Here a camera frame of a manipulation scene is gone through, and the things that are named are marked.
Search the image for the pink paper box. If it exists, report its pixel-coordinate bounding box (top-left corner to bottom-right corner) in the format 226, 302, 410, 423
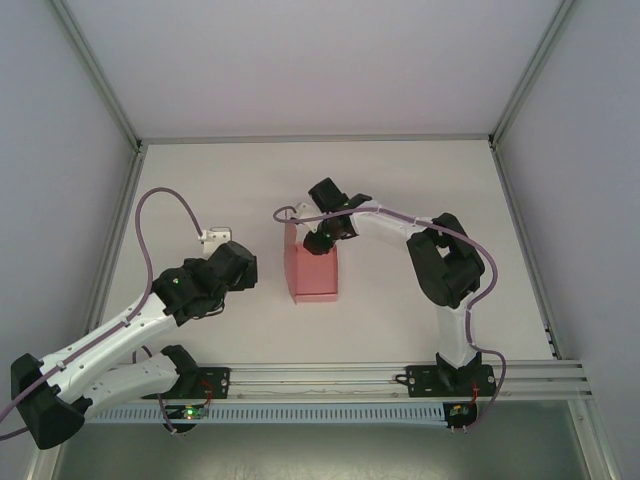
282, 219, 340, 305

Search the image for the left controller board green light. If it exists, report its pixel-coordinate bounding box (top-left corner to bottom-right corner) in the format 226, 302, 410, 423
158, 402, 212, 435

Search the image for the grey metal panel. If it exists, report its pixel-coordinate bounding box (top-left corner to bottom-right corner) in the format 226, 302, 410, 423
52, 422, 614, 480

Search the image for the right controller board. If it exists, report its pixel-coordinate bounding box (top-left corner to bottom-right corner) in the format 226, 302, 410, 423
443, 402, 480, 432

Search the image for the thin aluminium table edge rail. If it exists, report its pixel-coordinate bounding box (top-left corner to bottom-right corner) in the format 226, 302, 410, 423
137, 132, 494, 146

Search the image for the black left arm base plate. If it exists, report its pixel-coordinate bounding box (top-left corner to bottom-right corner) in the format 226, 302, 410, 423
197, 366, 232, 400

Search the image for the white slotted cable duct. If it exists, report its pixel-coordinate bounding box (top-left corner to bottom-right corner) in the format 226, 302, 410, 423
92, 402, 447, 427

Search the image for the aluminium side frame rail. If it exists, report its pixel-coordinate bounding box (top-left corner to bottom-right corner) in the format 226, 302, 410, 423
488, 142, 619, 480

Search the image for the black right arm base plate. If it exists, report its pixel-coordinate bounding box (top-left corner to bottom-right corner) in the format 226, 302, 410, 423
397, 364, 496, 400

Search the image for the aluminium frame corner post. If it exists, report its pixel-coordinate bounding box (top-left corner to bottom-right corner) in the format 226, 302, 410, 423
51, 0, 146, 151
487, 0, 589, 151

